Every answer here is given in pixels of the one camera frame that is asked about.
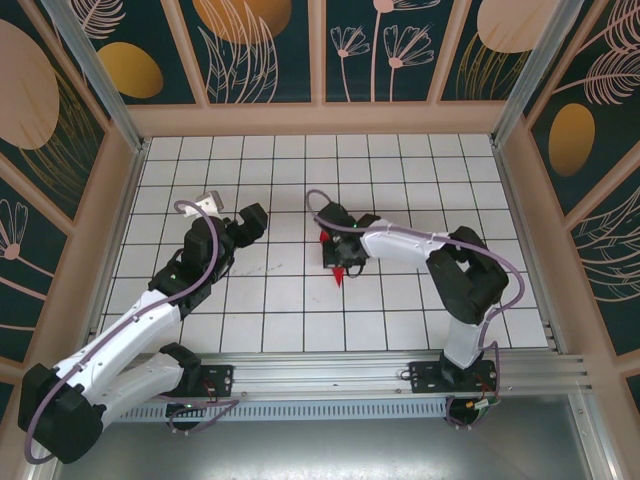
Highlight red square paper sheet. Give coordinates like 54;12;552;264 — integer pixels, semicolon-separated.
318;229;347;290

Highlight grey metal sheet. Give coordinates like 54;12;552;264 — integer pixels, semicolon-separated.
49;417;601;480

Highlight small electronics board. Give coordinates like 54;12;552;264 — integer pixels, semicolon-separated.
166;401;214;419
462;397;504;417

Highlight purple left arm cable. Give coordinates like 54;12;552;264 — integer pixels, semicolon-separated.
23;199;244;464

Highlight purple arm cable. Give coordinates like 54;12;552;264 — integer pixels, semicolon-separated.
23;199;244;464
305;188;526;431

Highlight aluminium mounting rail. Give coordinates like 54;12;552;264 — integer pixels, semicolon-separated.
47;352;594;401

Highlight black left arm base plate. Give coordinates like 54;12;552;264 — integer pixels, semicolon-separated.
199;363;236;399

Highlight aluminium side rail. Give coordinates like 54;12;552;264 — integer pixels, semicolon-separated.
77;139;151;362
492;142;569;354

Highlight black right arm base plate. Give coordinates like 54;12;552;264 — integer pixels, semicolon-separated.
408;359;501;394

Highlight grey slotted cable duct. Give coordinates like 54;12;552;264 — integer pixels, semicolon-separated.
107;397;449;421

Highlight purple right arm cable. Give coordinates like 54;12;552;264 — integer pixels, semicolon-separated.
305;188;526;431

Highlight aluminium corner post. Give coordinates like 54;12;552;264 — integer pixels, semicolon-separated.
42;0;151;154
489;0;589;146

